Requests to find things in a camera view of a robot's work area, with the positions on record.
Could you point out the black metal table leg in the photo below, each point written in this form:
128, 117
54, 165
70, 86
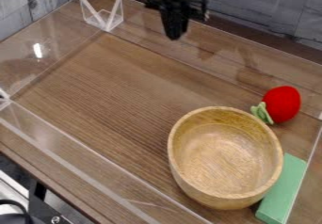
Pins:
50, 208

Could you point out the green rectangular block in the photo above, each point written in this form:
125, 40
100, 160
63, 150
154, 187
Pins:
276, 205

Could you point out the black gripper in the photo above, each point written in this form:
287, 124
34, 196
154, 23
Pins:
192, 9

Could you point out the clear acrylic corner bracket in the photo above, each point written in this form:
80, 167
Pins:
106, 20

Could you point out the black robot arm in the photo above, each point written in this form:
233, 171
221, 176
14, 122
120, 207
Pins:
177, 13

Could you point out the red felt fruit green leaf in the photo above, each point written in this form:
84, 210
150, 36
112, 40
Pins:
280, 105

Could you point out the clear acrylic front wall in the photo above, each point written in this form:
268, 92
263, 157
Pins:
106, 192

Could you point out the wooden bowl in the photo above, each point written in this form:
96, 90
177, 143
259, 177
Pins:
225, 157

